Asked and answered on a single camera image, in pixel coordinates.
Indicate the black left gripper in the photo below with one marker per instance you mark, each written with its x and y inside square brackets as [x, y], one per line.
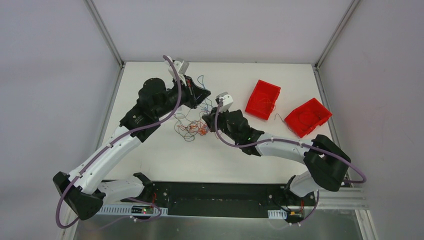
[191, 92]

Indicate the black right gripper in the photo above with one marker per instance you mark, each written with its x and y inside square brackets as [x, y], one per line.
[218, 121]

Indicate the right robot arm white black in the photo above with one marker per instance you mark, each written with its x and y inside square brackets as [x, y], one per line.
[325, 162]

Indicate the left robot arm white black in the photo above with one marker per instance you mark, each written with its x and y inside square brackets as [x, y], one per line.
[83, 189]

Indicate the far red plastic bin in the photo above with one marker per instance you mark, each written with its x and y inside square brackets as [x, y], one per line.
[262, 100]

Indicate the red plastic bin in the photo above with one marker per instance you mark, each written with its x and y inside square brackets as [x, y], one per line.
[262, 100]
[307, 117]

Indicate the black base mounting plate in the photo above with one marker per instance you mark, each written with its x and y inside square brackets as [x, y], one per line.
[229, 200]

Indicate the near red plastic bin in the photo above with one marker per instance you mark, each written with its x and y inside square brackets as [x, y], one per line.
[307, 117]

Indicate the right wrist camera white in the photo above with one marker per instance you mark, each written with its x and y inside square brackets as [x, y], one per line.
[224, 101]

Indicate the right white slotted cable duct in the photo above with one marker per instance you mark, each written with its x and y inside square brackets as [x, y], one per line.
[277, 214]

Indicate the white slotted cable duct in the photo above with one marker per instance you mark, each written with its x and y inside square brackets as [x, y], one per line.
[277, 214]
[139, 210]

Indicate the left white slotted cable duct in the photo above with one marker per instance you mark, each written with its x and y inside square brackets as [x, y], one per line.
[139, 210]

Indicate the aluminium frame rail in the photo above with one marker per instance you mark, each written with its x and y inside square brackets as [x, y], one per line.
[347, 198]

